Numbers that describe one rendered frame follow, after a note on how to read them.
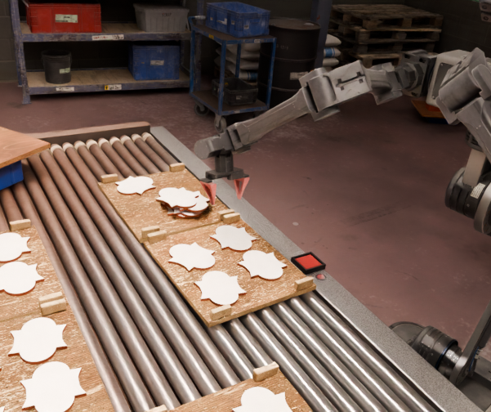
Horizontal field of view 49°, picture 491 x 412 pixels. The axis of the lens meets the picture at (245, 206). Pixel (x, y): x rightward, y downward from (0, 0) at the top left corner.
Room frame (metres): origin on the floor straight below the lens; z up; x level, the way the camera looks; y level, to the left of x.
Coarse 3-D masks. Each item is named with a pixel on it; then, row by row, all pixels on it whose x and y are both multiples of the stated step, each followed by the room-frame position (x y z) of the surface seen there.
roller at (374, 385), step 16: (144, 144) 2.15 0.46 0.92; (160, 160) 2.00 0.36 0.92; (288, 304) 1.18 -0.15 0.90; (304, 304) 1.17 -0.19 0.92; (304, 320) 1.12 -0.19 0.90; (320, 320) 1.10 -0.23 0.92; (320, 336) 1.06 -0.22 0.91; (336, 336) 1.05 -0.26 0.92; (336, 352) 1.01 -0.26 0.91; (352, 352) 1.00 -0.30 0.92; (352, 368) 0.96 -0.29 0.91; (368, 368) 0.95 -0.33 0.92; (368, 384) 0.91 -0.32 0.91; (384, 384) 0.90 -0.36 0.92; (384, 400) 0.87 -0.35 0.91; (400, 400) 0.86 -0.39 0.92
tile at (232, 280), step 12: (204, 276) 1.21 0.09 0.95; (216, 276) 1.22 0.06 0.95; (228, 276) 1.22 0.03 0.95; (204, 288) 1.16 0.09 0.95; (216, 288) 1.17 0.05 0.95; (228, 288) 1.17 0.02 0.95; (240, 288) 1.18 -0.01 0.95; (204, 300) 1.12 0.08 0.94; (216, 300) 1.11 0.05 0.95; (228, 300) 1.12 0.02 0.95
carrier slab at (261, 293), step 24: (168, 240) 1.39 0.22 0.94; (192, 240) 1.40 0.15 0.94; (264, 240) 1.44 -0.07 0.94; (168, 264) 1.27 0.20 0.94; (216, 264) 1.29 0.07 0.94; (288, 264) 1.32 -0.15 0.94; (192, 288) 1.17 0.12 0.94; (264, 288) 1.20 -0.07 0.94; (288, 288) 1.21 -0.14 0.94; (312, 288) 1.23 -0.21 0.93; (240, 312) 1.09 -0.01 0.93
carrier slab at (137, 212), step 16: (144, 176) 1.81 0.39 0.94; (160, 176) 1.82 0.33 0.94; (176, 176) 1.84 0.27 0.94; (192, 176) 1.85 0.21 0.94; (112, 192) 1.66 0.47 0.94; (128, 208) 1.56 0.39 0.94; (144, 208) 1.57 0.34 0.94; (160, 208) 1.58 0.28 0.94; (208, 208) 1.61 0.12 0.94; (224, 208) 1.62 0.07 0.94; (128, 224) 1.46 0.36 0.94; (144, 224) 1.47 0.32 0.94; (160, 224) 1.48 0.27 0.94; (176, 224) 1.49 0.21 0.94; (192, 224) 1.50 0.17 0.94; (208, 224) 1.51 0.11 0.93; (144, 240) 1.39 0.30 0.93
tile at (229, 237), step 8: (216, 232) 1.45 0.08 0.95; (224, 232) 1.45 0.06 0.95; (232, 232) 1.46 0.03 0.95; (240, 232) 1.46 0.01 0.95; (216, 240) 1.41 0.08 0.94; (224, 240) 1.40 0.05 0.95; (232, 240) 1.41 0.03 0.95; (240, 240) 1.41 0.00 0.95; (248, 240) 1.42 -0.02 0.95; (256, 240) 1.43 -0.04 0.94; (224, 248) 1.37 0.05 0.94; (232, 248) 1.37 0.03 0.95; (240, 248) 1.37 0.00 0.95; (248, 248) 1.38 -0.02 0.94
